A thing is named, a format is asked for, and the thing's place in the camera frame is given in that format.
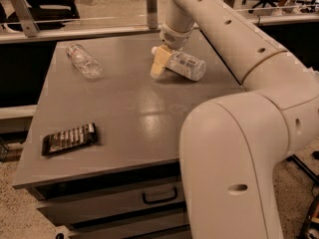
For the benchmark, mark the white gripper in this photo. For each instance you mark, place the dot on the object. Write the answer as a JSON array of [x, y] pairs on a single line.
[[173, 39]]

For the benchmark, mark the blue labelled plastic bottle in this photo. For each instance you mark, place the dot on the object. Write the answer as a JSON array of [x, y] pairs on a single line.
[[186, 65]]

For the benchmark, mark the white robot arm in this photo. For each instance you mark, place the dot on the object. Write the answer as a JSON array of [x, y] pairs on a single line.
[[228, 146]]

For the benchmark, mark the clear empty plastic bottle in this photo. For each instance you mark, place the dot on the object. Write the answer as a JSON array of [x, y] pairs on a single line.
[[86, 64]]

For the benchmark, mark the black snack bar wrapper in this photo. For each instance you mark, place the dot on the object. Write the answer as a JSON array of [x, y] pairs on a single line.
[[69, 140]]

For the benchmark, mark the grey drawer cabinet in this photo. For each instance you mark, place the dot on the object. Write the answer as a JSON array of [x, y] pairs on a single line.
[[138, 121]]

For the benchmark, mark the black office chair left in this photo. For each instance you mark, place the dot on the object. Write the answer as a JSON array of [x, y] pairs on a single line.
[[52, 14]]

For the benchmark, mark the lower grey drawer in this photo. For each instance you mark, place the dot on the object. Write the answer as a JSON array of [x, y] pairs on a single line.
[[135, 226]]

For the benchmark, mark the grey drawer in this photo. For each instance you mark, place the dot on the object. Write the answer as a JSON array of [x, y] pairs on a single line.
[[135, 226], [106, 203]]

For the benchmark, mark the black stand leg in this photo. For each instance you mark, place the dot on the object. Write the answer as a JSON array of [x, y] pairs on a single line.
[[294, 158]]

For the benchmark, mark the upper grey drawer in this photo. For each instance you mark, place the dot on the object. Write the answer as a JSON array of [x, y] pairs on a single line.
[[106, 203]]

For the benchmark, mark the middle metal bracket post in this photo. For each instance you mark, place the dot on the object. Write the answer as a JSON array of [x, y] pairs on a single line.
[[152, 13]]

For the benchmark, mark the black drawer handle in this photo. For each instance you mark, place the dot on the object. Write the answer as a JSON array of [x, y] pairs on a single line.
[[158, 197]]

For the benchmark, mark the left metal bracket post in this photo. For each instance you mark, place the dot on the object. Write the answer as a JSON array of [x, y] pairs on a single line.
[[29, 27]]

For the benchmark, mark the grey metal rail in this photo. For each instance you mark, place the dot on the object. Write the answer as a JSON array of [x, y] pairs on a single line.
[[63, 34]]

